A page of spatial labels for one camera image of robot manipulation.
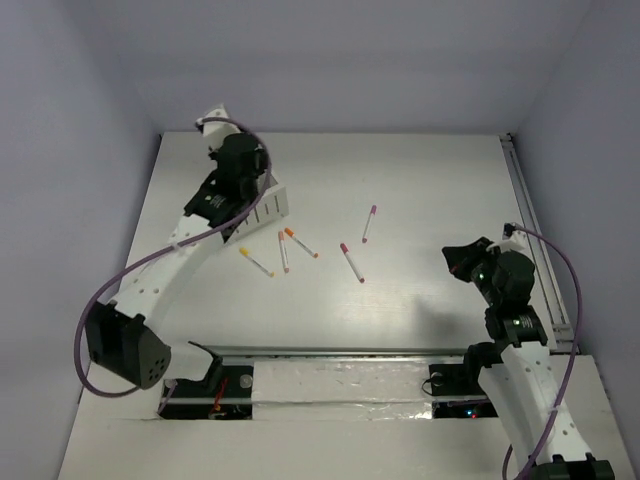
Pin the orange capped white marker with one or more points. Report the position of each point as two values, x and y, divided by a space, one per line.
300 243

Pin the aluminium rail front edge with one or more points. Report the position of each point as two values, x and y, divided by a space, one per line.
308 352

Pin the aluminium rail edge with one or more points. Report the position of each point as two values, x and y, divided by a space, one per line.
546 296
308 352

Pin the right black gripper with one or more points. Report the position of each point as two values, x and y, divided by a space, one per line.
459 257

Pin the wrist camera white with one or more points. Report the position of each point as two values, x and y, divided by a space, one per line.
209 128
513 239

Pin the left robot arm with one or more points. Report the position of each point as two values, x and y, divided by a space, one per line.
123 333

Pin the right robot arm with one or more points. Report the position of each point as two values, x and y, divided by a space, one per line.
513 369

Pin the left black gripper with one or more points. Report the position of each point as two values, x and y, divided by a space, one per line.
230 220

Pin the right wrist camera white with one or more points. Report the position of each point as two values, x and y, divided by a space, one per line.
513 239

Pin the white two-compartment slotted holder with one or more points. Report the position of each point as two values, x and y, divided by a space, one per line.
273 206

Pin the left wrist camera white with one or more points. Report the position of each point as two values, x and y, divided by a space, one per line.
209 128

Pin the aluminium rail right edge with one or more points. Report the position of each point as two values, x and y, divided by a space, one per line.
546 296

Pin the pink capped white marker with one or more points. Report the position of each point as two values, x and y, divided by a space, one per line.
356 270

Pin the yellow capped white marker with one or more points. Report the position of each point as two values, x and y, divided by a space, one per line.
246 254

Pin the peach capped white marker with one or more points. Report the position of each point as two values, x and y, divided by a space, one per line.
283 252

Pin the purple capped white marker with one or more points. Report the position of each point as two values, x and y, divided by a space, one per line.
368 225

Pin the white foam base cover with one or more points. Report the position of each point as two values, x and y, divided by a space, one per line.
313 418

